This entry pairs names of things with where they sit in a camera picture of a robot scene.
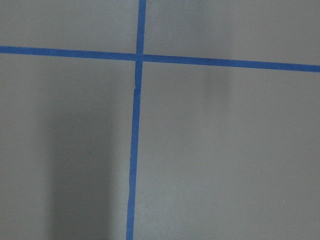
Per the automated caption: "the cross blue tape line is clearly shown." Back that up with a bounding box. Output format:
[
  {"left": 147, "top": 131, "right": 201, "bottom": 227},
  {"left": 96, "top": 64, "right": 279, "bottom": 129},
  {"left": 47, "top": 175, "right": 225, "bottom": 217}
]
[{"left": 0, "top": 46, "right": 320, "bottom": 73}]

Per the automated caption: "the long blue tape line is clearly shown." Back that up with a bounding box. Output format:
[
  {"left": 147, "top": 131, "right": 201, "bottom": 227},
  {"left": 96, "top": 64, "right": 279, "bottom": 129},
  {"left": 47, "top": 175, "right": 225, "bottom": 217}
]
[{"left": 125, "top": 0, "right": 147, "bottom": 240}]

